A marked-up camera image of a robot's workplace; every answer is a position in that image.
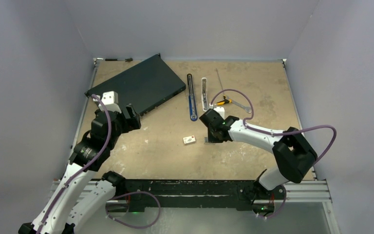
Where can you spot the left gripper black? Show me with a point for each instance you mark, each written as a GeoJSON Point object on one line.
{"type": "Point", "coordinates": [132, 123]}

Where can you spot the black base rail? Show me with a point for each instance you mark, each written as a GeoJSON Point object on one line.
{"type": "Point", "coordinates": [242, 195]}

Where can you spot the silver open-end wrench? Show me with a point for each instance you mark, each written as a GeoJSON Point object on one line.
{"type": "Point", "coordinates": [246, 108]}

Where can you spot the blue black stapler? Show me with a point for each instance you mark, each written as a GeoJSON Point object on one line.
{"type": "Point", "coordinates": [191, 98]}

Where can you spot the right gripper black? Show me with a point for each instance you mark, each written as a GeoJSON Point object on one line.
{"type": "Point", "coordinates": [211, 138]}

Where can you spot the yellow black T-handle hex key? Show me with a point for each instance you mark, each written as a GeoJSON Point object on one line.
{"type": "Point", "coordinates": [225, 100]}

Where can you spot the dark network switch box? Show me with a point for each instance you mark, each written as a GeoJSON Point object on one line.
{"type": "Point", "coordinates": [146, 85]}

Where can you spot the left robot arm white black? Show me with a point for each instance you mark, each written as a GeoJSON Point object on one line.
{"type": "Point", "coordinates": [88, 155]}

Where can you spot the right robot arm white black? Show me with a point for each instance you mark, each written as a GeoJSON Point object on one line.
{"type": "Point", "coordinates": [293, 154]}

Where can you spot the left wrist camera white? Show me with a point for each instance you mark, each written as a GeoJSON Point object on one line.
{"type": "Point", "coordinates": [110, 100]}

